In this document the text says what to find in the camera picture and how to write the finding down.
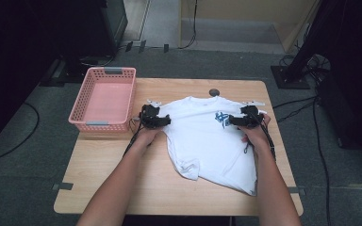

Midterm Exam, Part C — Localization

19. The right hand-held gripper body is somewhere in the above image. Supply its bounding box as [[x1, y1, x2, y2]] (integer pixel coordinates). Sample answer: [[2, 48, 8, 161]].
[[239, 100, 266, 128]]

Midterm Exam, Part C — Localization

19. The black slanted stand pole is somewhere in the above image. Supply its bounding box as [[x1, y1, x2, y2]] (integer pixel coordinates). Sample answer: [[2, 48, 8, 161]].
[[284, 0, 347, 83]]

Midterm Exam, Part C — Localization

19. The black floor cable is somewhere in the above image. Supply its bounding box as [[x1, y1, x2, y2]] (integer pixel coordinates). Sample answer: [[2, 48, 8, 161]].
[[271, 95, 319, 124], [0, 102, 41, 168], [312, 97, 332, 226]]

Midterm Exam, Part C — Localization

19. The dark equipment case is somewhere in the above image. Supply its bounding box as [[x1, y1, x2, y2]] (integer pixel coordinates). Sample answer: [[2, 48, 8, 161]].
[[316, 70, 362, 153]]

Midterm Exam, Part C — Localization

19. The black hanging cable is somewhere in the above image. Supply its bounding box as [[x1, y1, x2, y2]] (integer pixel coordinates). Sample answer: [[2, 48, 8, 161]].
[[177, 0, 199, 50]]

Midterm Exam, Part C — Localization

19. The white t-shirt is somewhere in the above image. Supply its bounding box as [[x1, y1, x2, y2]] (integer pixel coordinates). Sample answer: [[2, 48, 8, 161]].
[[156, 95, 269, 198]]

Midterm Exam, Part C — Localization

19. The person's right hand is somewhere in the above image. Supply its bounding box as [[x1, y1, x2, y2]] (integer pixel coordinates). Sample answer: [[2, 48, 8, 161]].
[[238, 113, 273, 152]]

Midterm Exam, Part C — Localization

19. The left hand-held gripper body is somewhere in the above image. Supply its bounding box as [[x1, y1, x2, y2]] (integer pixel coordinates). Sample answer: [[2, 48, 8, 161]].
[[140, 99, 163, 129]]

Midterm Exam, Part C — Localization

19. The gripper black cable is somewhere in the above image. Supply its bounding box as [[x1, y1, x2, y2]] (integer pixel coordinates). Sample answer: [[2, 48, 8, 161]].
[[122, 116, 144, 158], [258, 121, 278, 162]]

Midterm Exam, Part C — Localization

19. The grey tape strip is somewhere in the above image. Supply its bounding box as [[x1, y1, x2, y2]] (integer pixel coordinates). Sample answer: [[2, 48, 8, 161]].
[[288, 186, 306, 196], [51, 182, 74, 192]]

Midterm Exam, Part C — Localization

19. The pink plastic basket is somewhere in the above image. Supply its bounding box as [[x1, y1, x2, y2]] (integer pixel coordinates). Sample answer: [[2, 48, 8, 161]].
[[68, 66, 138, 134]]

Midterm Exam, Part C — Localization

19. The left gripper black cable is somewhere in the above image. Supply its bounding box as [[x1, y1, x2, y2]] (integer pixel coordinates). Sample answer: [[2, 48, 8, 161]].
[[122, 116, 144, 158]]

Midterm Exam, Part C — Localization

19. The tangle of black cables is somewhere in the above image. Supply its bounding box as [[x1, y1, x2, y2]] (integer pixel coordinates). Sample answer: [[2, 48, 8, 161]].
[[278, 52, 332, 83]]

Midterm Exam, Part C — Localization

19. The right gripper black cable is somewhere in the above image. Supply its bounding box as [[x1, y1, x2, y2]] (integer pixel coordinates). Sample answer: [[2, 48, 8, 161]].
[[258, 121, 278, 162]]

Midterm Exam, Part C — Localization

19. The black stand base plate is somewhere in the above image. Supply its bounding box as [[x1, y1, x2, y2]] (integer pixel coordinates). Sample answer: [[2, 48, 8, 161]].
[[270, 64, 312, 90]]

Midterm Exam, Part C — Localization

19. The black cabinet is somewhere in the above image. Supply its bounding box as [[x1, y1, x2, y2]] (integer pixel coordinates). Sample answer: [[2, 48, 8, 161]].
[[56, 0, 129, 65]]

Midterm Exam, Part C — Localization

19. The person's left hand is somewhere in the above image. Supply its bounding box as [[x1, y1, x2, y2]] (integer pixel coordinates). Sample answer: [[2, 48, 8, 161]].
[[136, 124, 165, 148]]

